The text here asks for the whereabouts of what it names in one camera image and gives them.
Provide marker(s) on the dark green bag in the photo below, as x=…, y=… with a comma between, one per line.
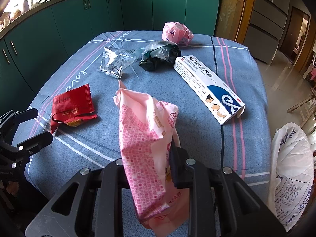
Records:
x=158, y=54

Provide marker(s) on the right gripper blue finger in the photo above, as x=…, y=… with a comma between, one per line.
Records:
x=177, y=161

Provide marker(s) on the clear printed plastic wrapper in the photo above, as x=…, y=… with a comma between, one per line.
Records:
x=114, y=61

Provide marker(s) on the wooden bench stool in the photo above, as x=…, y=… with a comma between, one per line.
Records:
x=306, y=108

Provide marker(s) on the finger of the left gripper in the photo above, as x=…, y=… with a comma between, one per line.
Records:
x=21, y=117
x=34, y=144

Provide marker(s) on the white lined trash bin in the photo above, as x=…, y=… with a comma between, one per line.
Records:
x=291, y=174

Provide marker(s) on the wooden sliding door frame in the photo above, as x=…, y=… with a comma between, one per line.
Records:
x=233, y=19

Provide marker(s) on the long pink printed bag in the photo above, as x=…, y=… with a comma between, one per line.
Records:
x=146, y=130

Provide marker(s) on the red snack wrapper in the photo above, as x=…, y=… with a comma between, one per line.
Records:
x=72, y=108

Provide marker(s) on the white ointment box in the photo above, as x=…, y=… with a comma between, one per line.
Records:
x=219, y=98

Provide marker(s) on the silver refrigerator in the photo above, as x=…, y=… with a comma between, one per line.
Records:
x=266, y=27

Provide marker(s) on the teal lower kitchen cabinets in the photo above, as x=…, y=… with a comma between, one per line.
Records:
x=39, y=41

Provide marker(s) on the pink plastic bag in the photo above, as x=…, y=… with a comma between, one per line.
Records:
x=177, y=33

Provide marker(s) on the blue striped tablecloth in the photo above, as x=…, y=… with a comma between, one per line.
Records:
x=82, y=170

